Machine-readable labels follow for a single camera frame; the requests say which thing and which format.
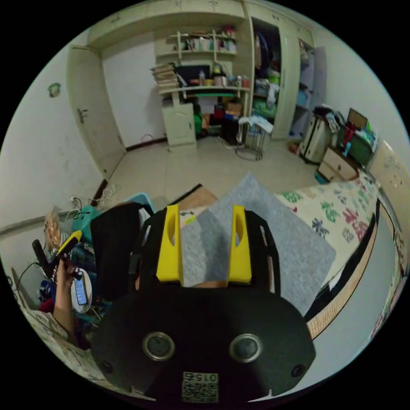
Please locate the beige suitcase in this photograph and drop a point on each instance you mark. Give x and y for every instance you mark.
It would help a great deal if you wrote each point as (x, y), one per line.
(315, 139)

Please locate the gray hoodie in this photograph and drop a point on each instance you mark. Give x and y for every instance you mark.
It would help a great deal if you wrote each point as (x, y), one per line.
(288, 243)

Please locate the cream desk with shelves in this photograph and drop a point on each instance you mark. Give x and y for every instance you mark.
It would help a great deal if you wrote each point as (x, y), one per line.
(182, 118)

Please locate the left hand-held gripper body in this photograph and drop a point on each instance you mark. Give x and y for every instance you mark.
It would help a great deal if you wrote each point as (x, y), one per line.
(56, 262)

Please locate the cream wardrobe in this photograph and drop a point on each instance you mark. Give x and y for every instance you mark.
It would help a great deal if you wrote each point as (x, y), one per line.
(288, 80)

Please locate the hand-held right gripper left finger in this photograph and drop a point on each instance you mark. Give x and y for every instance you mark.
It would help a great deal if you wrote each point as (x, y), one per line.
(169, 256)

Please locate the light blue plastic stool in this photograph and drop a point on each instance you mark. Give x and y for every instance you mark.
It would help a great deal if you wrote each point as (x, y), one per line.
(145, 201)

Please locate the person's left forearm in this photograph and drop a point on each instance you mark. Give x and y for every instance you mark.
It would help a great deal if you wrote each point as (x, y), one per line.
(64, 314)

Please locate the smartphone on white stand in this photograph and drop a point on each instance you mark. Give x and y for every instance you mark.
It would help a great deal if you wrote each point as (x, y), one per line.
(81, 290)

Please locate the person's left hand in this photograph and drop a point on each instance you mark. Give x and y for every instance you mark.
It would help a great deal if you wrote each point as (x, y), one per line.
(65, 274)

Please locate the turquoise plastic stool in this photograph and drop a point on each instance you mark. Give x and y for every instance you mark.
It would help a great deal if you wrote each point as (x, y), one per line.
(84, 221)

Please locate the wooden nightstand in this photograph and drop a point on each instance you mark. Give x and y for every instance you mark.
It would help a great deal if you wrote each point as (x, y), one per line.
(338, 165)

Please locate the person's body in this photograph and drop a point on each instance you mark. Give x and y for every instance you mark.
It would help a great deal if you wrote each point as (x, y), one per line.
(115, 253)

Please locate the green crate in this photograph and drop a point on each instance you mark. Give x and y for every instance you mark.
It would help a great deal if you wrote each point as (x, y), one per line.
(358, 144)

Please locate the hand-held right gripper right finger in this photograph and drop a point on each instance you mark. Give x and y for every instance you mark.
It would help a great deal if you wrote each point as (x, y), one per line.
(241, 259)

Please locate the cream door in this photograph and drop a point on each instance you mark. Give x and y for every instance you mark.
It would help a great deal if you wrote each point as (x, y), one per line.
(96, 121)

